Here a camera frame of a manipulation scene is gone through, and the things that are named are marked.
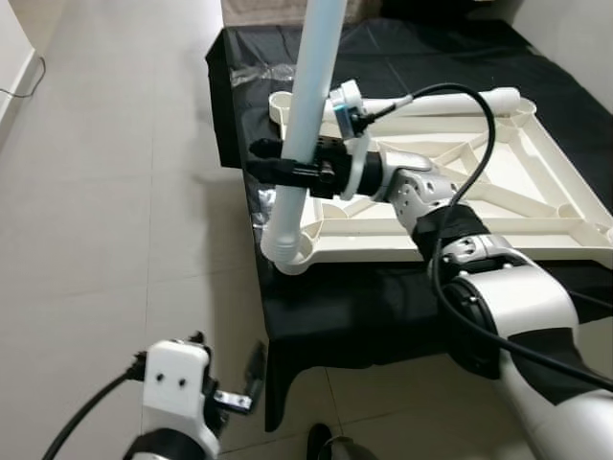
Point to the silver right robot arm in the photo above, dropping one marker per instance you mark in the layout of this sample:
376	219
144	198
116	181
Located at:
527	316

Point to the white plastic children table top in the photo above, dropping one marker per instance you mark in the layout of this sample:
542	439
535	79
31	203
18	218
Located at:
556	182

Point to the clear tape cross patch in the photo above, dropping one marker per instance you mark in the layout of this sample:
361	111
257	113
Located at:
259	211

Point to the clear tape strip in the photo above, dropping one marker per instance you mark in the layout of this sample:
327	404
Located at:
268	73

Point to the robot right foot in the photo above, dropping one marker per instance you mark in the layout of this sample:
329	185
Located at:
340	443

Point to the black tablecloth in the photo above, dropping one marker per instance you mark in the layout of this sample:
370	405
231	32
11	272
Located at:
383	316

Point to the beige low platform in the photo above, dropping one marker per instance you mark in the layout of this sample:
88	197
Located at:
278	10

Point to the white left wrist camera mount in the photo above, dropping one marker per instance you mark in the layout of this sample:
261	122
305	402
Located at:
177	383

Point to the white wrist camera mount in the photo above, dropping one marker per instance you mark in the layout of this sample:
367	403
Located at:
350	101
177	383

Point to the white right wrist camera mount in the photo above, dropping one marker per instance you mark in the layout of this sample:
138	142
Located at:
350	101

